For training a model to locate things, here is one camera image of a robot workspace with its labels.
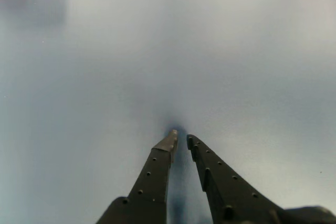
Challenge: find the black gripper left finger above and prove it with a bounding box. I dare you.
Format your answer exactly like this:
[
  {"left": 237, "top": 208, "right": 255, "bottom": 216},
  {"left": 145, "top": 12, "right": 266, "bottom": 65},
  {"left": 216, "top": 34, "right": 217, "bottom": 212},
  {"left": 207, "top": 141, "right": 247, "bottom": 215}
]
[{"left": 96, "top": 129, "right": 179, "bottom": 224}]

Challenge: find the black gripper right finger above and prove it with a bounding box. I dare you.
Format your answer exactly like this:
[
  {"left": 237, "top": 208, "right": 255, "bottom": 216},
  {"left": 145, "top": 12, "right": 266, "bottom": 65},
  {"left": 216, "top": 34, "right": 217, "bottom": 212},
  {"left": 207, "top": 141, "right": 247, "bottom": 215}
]
[{"left": 186, "top": 134, "right": 287, "bottom": 224}]

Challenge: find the dark grey table mat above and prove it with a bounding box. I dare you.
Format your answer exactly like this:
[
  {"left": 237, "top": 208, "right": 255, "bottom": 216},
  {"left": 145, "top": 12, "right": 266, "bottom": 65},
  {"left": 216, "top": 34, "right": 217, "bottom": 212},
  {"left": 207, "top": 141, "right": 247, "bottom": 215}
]
[{"left": 0, "top": 0, "right": 336, "bottom": 224}]

